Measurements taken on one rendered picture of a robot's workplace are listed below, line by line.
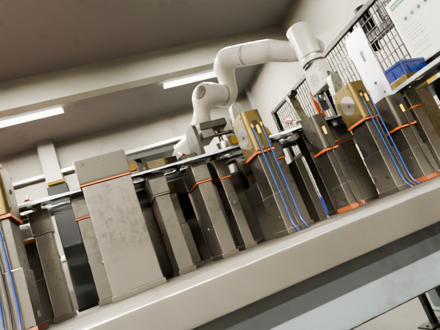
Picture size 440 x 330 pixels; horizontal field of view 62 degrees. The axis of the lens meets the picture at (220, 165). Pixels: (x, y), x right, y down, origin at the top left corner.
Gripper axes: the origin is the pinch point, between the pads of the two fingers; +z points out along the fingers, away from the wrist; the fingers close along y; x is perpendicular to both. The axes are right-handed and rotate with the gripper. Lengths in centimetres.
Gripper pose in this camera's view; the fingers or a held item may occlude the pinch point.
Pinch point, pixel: (331, 101)
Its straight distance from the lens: 137.7
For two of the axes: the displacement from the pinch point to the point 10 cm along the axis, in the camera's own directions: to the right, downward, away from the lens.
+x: 9.0, -2.6, 3.4
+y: 2.6, -3.1, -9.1
